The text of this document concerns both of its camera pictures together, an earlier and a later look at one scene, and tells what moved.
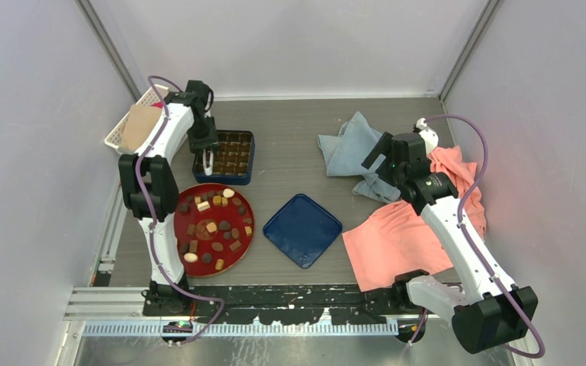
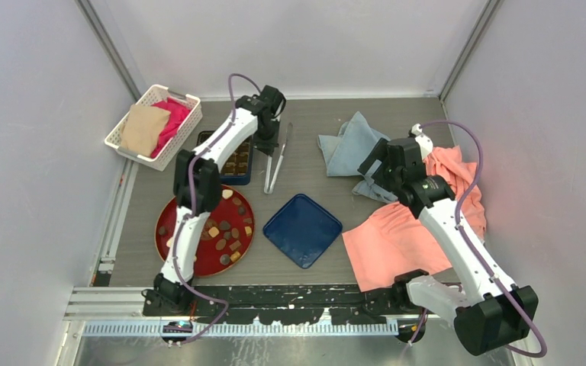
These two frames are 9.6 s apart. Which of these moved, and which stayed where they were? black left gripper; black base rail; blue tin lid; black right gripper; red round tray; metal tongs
Moved: black left gripper; metal tongs
Stayed: black base rail; blue tin lid; black right gripper; red round tray
